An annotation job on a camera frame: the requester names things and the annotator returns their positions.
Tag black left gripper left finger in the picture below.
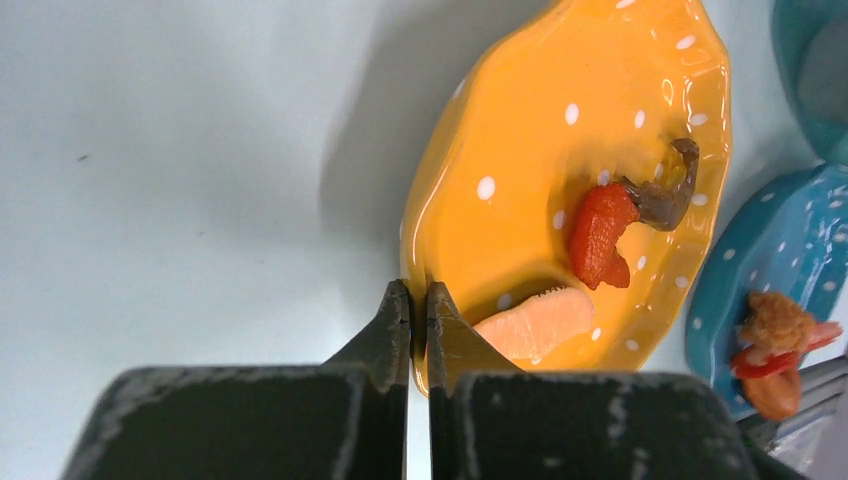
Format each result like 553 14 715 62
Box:
63 280 411 479

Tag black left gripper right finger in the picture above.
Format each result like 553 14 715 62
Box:
426 282 797 479

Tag yellow dotted plate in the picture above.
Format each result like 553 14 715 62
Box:
400 1 732 370

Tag food scraps on yellow plate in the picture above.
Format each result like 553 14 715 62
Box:
474 138 700 361

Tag food scraps on blue plate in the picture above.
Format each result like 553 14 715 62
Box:
730 290 843 421

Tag blue dotted plate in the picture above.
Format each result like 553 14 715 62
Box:
685 164 847 420

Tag teal plastic basin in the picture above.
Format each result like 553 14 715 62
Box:
771 1 847 165

